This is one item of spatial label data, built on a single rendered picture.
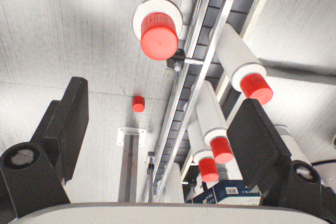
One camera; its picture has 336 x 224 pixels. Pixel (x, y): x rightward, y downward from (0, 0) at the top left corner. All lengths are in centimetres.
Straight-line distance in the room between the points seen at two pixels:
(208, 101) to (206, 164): 12
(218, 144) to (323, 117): 45
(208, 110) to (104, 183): 63
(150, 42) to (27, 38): 42
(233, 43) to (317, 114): 44
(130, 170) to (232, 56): 42
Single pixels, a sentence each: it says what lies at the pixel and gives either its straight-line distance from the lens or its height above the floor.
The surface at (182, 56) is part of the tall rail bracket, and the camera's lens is 38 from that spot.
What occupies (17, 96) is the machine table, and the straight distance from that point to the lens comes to 69.
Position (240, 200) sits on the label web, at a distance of 80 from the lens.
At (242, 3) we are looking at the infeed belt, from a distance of 47.
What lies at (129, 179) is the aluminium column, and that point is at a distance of 62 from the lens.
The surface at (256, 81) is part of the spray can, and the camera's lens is 31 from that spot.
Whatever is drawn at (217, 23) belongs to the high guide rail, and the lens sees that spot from 37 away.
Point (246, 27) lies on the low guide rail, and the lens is 45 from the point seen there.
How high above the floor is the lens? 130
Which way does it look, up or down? 50 degrees down
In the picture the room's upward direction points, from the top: 173 degrees clockwise
